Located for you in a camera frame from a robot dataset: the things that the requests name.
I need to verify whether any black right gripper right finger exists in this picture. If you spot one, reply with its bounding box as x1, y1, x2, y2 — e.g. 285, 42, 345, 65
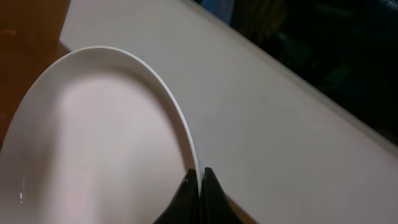
200, 167, 243, 224

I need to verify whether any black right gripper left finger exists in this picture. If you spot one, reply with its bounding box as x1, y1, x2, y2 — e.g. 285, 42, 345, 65
154, 169, 200, 224

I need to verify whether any pale pink plate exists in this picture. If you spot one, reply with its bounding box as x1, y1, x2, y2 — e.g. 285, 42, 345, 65
1, 47, 201, 223

